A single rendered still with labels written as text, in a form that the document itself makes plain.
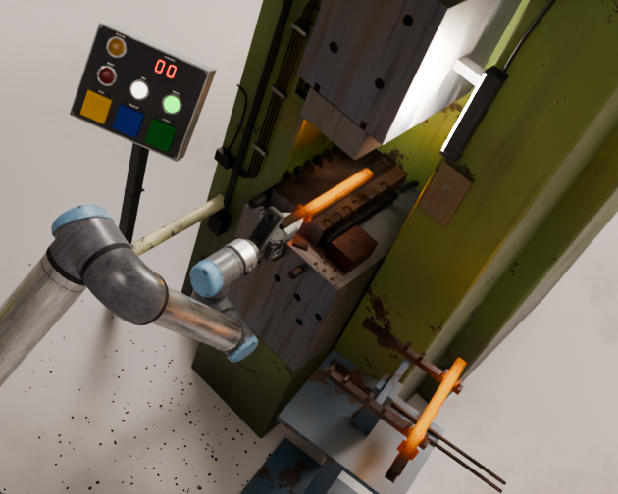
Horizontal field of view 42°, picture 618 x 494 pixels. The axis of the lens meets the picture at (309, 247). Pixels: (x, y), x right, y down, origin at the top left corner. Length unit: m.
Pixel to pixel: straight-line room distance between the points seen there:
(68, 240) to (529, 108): 1.05
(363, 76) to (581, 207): 0.85
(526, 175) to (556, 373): 1.85
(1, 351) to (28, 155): 1.96
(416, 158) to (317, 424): 0.90
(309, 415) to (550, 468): 1.41
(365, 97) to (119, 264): 0.75
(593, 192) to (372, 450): 0.97
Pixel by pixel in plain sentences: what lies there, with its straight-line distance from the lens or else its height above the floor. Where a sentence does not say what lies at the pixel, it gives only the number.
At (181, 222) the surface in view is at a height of 0.64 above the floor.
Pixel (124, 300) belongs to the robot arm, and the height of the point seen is 1.29.
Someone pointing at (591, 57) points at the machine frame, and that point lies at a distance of 1.81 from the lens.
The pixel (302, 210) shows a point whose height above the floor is 1.01.
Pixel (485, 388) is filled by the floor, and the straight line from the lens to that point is 3.47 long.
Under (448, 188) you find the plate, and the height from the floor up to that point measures 1.29.
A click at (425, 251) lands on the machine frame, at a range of 2.25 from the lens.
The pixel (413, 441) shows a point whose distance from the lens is 2.02.
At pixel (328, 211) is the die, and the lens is 2.31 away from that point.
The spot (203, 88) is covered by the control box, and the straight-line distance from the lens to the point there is 2.31.
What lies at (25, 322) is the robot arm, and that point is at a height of 1.13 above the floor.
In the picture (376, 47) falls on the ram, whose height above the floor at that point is 1.58.
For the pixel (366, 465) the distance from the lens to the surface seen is 2.27.
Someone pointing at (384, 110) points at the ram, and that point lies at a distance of 1.95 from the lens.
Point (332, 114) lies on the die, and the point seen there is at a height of 1.34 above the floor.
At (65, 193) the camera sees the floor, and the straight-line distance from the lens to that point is 3.52.
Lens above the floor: 2.59
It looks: 47 degrees down
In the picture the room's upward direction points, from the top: 24 degrees clockwise
